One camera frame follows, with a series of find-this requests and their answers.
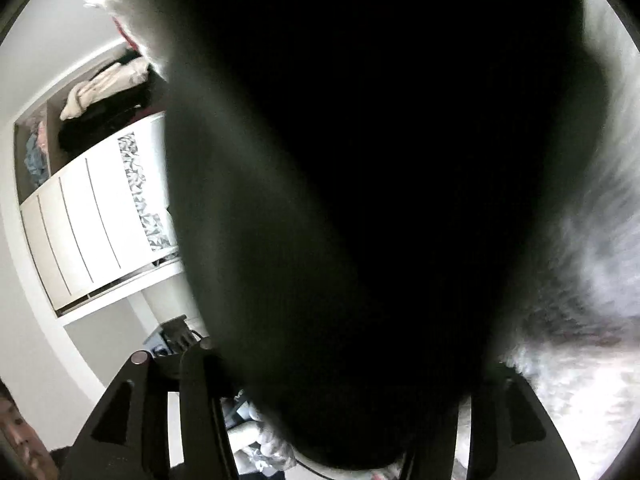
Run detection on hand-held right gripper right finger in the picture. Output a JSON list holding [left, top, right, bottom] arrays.
[[402, 360, 581, 480]]

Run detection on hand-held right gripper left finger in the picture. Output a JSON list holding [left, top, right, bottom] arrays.
[[59, 339, 241, 480]]

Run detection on black leather jacket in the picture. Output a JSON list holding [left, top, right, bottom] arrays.
[[135, 0, 613, 472]]

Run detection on dark hanging clothes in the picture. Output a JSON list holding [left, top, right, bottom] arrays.
[[56, 75, 168, 153]]

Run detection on stack of folded clothes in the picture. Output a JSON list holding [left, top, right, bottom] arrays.
[[22, 117, 51, 188]]

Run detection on dark object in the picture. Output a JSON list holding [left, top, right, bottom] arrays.
[[150, 315, 206, 358]]

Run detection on white cloth pile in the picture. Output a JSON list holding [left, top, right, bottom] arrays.
[[225, 400, 401, 480]]

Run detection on white wardrobe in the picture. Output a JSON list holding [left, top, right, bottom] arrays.
[[12, 50, 183, 318]]

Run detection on beige hanging coat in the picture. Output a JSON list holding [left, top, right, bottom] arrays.
[[59, 57, 150, 121]]

